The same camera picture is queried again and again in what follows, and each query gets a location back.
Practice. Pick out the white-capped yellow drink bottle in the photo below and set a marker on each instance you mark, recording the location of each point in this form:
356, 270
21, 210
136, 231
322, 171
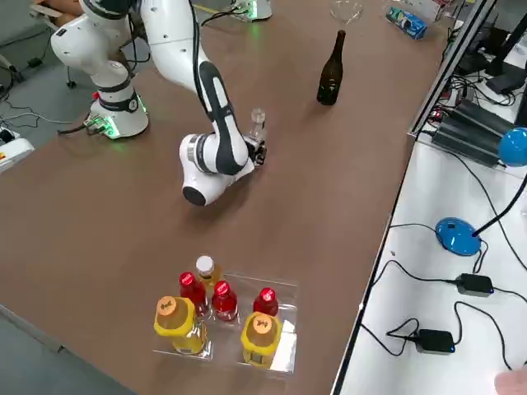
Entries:
204, 265

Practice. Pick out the clear plastic drink bottle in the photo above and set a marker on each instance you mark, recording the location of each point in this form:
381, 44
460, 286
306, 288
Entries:
258, 119

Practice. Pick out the teal snack packet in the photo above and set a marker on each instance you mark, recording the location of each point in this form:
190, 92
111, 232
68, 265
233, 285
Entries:
395, 15

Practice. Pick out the white side desk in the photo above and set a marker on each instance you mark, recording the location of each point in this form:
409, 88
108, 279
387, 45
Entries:
411, 288

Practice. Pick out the blue biscuit packet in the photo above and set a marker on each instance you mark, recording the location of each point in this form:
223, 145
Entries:
416, 26

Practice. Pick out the black power adapter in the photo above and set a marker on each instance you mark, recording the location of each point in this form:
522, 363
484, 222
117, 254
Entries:
434, 341
475, 284

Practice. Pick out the yellow bottle with orange lid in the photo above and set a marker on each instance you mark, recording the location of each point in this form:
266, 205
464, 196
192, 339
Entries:
259, 333
173, 321

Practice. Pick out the black monitor stand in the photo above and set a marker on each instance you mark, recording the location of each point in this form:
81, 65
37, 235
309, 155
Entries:
504, 82

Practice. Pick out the green circuit board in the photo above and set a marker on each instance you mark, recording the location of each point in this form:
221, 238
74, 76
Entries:
243, 8

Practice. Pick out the white controller box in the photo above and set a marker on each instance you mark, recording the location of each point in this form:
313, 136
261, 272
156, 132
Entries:
14, 154

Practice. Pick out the red drink bottle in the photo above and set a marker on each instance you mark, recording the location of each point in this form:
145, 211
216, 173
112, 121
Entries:
189, 288
224, 300
265, 300

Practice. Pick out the blue desk lamp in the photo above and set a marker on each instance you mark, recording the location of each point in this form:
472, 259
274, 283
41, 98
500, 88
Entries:
457, 236

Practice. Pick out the clear acrylic bottle shelf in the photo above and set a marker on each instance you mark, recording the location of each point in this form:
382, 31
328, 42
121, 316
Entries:
284, 288

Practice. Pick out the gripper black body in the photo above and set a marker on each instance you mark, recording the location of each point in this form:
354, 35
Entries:
259, 154

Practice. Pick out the person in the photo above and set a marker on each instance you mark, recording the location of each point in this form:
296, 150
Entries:
66, 5

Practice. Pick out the dark finned metal box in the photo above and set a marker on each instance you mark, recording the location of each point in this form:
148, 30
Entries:
469, 131

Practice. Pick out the office chair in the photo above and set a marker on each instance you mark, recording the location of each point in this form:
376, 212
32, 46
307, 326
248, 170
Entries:
71, 78

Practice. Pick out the pale pink rounded object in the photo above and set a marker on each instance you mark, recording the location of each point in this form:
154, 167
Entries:
512, 384

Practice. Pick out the dark brown glass bottle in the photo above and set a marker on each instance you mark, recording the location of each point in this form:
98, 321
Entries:
329, 78

